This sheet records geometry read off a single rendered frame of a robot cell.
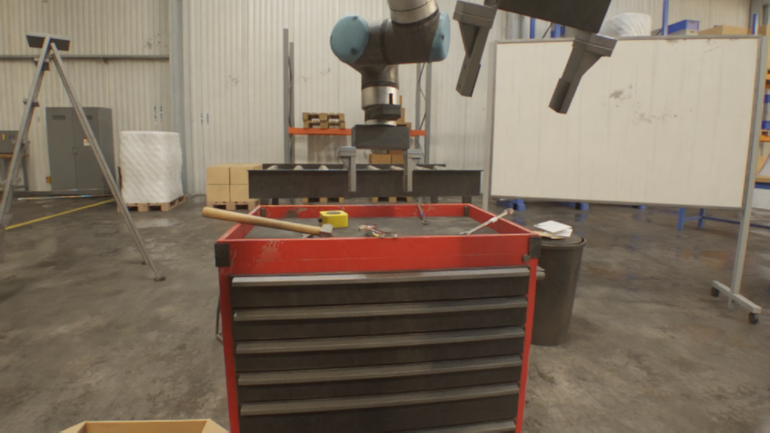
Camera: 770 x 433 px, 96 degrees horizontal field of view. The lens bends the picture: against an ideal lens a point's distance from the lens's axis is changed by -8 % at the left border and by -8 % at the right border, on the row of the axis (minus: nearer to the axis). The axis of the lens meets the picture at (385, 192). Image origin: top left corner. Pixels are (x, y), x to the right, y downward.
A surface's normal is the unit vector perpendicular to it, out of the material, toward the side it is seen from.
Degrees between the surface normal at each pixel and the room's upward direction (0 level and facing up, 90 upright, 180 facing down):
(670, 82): 90
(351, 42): 83
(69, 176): 90
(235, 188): 90
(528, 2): 114
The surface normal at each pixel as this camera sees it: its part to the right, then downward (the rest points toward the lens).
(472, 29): 0.11, 0.51
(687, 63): -0.29, 0.11
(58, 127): 0.13, 0.13
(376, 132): 0.29, -0.01
